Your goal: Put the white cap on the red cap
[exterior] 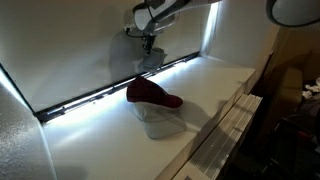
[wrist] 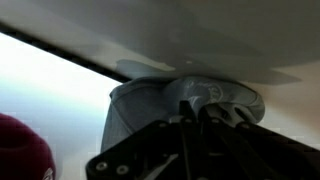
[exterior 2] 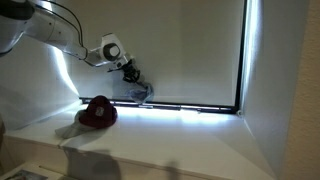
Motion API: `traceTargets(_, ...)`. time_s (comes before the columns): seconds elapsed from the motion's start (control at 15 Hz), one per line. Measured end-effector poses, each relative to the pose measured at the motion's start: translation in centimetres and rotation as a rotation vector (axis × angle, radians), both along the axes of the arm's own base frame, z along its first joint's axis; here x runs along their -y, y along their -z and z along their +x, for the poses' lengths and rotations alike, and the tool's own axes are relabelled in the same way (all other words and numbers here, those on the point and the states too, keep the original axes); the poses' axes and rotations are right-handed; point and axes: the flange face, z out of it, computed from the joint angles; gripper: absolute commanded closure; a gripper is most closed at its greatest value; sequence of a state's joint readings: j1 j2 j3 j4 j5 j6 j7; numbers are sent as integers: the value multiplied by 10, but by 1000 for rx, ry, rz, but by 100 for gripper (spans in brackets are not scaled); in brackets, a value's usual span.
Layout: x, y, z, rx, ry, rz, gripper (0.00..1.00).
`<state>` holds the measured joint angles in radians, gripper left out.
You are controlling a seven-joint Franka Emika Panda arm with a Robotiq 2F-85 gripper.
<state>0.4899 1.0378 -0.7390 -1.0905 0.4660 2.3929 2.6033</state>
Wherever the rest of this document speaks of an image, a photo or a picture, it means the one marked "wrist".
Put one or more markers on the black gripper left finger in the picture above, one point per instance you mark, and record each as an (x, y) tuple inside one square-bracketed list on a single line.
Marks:
[(150, 150)]

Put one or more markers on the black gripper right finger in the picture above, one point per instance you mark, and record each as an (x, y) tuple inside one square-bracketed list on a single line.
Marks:
[(253, 153)]

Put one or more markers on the light blue baseball cap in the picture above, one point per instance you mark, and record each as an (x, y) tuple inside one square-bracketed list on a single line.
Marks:
[(143, 100)]

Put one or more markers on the white baseball cap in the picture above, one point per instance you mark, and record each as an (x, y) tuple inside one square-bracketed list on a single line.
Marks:
[(50, 175)]

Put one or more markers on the dark red baseball cap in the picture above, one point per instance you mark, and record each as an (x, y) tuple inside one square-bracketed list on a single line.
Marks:
[(23, 150)]

